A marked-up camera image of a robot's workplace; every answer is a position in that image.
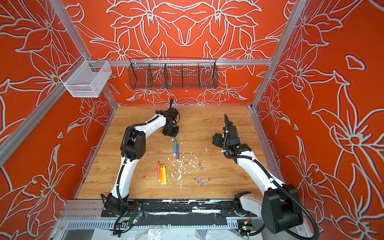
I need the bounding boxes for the blue pen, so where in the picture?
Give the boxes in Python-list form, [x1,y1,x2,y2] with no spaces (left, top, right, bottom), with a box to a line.
[173,138,178,156]

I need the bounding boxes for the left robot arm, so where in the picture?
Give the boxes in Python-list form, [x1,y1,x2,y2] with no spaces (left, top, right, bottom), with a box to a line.
[101,107,180,217]

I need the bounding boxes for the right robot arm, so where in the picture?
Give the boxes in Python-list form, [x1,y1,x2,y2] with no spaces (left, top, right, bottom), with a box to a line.
[213,120,320,240]

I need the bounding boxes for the red pen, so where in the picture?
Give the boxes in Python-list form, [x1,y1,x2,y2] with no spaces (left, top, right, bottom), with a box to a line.
[158,161,162,183]

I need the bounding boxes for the orange pen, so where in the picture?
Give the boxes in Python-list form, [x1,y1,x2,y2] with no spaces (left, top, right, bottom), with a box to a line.
[159,164,164,185]

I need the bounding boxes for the yellow pen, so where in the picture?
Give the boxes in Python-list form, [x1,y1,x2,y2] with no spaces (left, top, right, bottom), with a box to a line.
[162,164,167,185]

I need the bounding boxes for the clear plastic bin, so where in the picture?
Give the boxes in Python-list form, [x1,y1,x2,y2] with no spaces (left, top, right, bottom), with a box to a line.
[60,61,112,98]

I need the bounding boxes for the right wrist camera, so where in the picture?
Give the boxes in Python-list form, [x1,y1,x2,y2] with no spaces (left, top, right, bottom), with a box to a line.
[224,114,233,130]

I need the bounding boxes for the black wire basket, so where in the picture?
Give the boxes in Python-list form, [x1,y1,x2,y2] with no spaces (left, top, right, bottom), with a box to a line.
[128,58,219,90]

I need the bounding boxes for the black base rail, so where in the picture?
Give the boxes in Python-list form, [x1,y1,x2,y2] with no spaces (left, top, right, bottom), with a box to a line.
[101,199,255,217]

